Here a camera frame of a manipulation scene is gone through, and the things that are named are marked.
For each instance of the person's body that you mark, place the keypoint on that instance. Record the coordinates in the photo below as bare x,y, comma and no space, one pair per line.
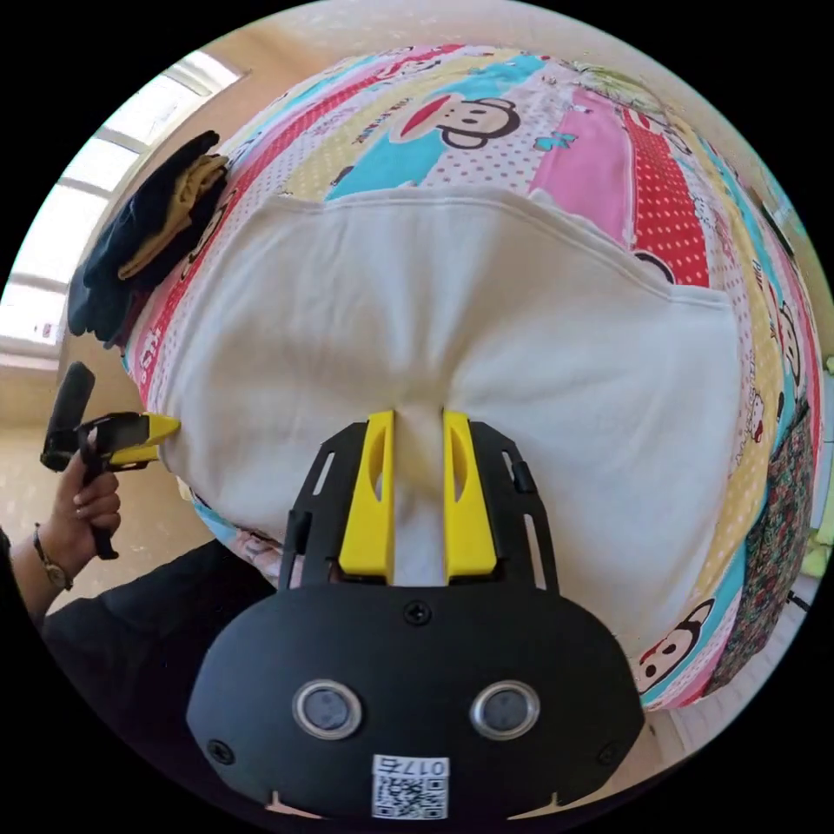
137,664

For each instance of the person's left forearm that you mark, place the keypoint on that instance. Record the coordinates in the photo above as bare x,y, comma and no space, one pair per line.
42,573

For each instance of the window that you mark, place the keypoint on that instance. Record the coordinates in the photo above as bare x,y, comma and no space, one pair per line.
98,169

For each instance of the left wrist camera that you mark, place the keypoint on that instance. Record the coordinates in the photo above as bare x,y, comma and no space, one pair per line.
67,417

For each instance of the bed with cartoon monkey sheet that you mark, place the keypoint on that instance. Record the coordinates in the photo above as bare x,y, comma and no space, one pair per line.
586,163

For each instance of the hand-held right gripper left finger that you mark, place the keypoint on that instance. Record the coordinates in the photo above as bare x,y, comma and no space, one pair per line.
365,515

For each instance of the pile of clothes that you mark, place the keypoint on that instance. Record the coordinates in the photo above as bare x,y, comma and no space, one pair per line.
150,241

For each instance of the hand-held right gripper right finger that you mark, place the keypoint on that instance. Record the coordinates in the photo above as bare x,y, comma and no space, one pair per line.
474,521

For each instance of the person's left hand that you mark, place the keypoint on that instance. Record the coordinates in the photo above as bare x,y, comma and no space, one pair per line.
81,511

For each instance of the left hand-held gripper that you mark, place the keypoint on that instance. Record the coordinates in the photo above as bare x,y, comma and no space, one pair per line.
120,431

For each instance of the floral patterned blanket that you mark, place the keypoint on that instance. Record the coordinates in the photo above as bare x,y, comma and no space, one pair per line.
775,534

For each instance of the white long sleeve shirt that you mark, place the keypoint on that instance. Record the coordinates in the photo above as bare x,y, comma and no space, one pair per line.
313,339

